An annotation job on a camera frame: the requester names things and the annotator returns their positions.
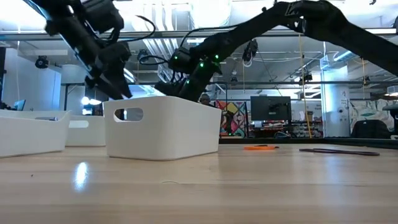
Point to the long black background bar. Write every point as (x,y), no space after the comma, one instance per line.
(342,82)

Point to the black computer monitor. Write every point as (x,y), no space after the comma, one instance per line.
(270,109)

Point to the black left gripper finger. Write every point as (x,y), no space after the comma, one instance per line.
(101,85)
(122,82)

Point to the white plastic basket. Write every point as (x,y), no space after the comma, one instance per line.
(168,133)
(90,137)
(28,137)

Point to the black overhead frame beam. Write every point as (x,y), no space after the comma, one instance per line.
(174,33)

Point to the orange rubber band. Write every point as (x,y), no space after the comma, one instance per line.
(258,148)

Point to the white round column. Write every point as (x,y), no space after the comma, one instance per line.
(335,102)

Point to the black office chair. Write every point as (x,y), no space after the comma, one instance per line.
(365,129)

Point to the colourful mural panel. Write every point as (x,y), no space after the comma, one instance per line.
(241,112)

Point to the background black robot arm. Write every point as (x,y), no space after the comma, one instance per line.
(229,123)

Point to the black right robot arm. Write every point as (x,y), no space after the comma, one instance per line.
(248,31)

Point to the small background laptop screen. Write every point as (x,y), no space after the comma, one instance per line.
(20,105)

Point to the cluttered background workbench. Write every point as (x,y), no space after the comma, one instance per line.
(270,128)

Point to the black ceiling-mounted camera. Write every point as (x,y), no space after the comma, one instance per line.
(306,77)
(250,49)
(143,56)
(42,62)

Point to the black aluminium table frame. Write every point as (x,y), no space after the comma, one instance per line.
(236,140)

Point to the white painted backdrop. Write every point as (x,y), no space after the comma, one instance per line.
(373,109)

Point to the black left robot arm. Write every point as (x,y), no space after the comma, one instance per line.
(71,34)

